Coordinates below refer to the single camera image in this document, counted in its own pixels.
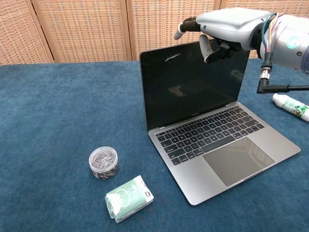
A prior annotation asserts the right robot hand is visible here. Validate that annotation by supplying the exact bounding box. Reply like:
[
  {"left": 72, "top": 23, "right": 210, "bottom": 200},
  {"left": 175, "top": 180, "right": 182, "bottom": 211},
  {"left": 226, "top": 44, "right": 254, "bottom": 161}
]
[{"left": 174, "top": 7, "right": 276, "bottom": 64}]

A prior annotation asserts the green white tissue pack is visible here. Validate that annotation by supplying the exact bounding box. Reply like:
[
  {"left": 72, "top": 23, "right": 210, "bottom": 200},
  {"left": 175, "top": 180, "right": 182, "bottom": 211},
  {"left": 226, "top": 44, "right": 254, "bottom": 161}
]
[{"left": 104, "top": 175, "right": 155, "bottom": 221}]

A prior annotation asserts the bamboo folding screen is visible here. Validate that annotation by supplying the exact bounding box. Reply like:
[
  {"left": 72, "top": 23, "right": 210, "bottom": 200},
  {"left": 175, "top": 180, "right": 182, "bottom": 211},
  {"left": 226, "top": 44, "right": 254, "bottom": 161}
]
[{"left": 0, "top": 0, "right": 309, "bottom": 67}]

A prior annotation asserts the small white bottle green label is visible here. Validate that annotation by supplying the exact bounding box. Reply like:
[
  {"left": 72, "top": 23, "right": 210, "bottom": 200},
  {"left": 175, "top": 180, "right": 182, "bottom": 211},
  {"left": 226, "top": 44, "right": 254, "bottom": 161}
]
[{"left": 272, "top": 93, "right": 309, "bottom": 123}]

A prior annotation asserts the silver grey laptop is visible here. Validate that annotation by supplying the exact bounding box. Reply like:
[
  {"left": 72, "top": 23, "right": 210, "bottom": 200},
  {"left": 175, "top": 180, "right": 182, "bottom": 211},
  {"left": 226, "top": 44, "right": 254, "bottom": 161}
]
[{"left": 139, "top": 40, "right": 302, "bottom": 207}]

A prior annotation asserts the black arm cable with plug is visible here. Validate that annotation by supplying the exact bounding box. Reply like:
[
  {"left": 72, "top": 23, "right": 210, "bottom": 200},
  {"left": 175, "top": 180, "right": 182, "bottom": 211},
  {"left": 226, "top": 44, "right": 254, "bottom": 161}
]
[{"left": 256, "top": 51, "right": 309, "bottom": 95}]

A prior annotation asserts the clear round paper clip container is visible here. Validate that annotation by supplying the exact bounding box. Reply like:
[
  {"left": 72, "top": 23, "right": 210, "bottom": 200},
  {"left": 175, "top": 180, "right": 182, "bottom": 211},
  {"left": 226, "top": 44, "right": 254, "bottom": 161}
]
[{"left": 88, "top": 145, "right": 121, "bottom": 181}]

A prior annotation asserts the blue table mat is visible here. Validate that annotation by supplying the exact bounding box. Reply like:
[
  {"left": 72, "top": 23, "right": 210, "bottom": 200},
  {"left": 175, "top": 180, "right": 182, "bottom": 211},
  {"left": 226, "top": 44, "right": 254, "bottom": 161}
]
[{"left": 0, "top": 58, "right": 309, "bottom": 232}]

